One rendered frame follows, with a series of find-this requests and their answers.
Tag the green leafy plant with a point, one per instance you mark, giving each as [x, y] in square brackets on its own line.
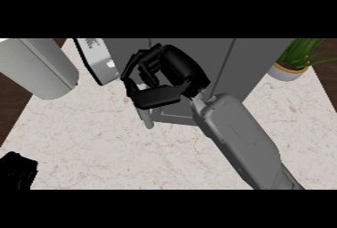
[304, 53]

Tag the white plant pot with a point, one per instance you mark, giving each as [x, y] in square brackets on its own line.
[286, 73]

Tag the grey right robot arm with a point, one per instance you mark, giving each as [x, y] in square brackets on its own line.
[239, 133]

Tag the dark grey cabinet door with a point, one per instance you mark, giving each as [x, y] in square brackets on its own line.
[218, 56]

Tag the dark grey cabinet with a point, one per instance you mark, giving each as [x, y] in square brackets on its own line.
[264, 59]

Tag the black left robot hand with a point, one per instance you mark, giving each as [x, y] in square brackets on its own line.
[15, 172]

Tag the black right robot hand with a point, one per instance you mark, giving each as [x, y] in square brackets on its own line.
[175, 65]

